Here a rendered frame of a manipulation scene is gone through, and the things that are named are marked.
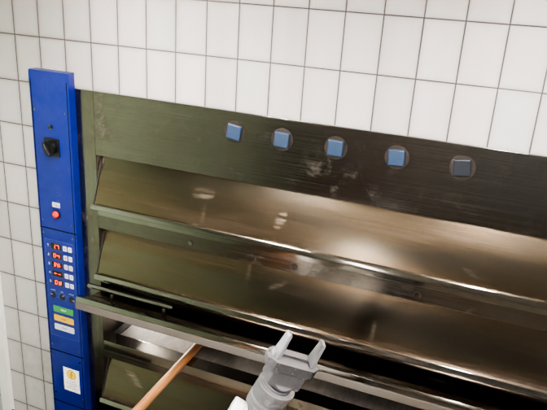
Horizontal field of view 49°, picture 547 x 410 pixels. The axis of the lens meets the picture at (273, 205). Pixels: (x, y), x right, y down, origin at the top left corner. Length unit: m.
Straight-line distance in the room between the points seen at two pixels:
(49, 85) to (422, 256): 1.28
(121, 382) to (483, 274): 1.39
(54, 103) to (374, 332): 1.24
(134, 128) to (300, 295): 0.74
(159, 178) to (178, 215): 0.14
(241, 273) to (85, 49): 0.86
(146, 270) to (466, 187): 1.08
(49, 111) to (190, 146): 0.51
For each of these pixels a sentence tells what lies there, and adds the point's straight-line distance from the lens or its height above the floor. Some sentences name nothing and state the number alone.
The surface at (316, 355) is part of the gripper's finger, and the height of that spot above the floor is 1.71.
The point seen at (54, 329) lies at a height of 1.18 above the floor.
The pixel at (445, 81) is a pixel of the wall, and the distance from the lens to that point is 1.60.
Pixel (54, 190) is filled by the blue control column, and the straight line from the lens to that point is 2.20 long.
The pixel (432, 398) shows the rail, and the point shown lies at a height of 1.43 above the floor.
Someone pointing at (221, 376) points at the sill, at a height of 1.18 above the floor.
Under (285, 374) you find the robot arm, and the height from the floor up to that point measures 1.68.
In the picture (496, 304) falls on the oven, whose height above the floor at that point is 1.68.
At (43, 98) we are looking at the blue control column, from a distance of 2.13.
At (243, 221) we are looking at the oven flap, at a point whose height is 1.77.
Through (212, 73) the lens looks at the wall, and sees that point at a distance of 1.79.
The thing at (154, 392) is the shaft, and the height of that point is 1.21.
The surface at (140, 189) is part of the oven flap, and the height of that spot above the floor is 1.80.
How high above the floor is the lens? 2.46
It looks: 20 degrees down
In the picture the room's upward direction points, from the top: 4 degrees clockwise
